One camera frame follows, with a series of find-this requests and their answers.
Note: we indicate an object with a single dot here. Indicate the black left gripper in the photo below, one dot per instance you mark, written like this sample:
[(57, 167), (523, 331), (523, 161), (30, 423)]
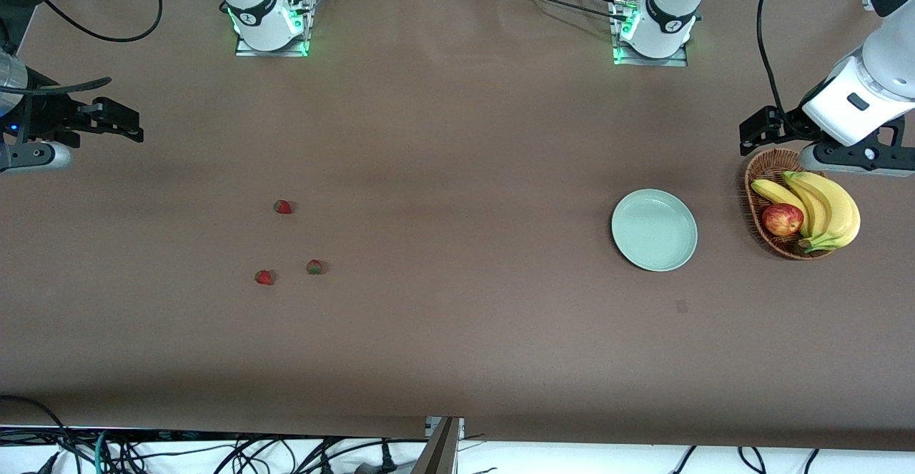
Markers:
[(788, 126)]

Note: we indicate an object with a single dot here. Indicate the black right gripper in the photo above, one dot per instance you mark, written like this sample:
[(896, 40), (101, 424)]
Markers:
[(44, 115)]

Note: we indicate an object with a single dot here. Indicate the red strawberry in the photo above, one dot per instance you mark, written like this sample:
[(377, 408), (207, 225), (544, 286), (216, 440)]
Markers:
[(264, 277), (314, 267), (283, 206)]

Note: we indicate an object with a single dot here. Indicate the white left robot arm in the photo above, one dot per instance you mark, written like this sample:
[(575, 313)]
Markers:
[(668, 2)]

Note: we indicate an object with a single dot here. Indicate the pale green round plate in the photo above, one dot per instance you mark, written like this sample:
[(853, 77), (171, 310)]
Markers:
[(654, 229)]

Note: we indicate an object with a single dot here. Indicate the brown wicker basket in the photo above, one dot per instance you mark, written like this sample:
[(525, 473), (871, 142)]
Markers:
[(768, 166)]

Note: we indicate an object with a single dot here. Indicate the red apple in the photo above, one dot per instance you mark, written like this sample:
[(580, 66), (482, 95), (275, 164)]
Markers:
[(782, 219)]

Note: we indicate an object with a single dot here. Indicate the yellow banana bunch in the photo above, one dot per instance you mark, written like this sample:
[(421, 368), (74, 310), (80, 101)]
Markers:
[(836, 209)]

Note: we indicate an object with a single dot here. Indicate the brown table cover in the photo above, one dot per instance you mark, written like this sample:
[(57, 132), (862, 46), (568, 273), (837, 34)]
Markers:
[(457, 352)]

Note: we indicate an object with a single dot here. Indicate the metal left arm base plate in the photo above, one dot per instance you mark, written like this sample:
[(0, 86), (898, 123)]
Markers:
[(650, 61)]

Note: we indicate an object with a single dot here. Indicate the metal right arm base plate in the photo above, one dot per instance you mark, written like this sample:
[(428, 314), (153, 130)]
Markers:
[(271, 53)]

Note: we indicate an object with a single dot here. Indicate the aluminium profile bracket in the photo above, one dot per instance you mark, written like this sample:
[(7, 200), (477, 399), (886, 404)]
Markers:
[(439, 452)]

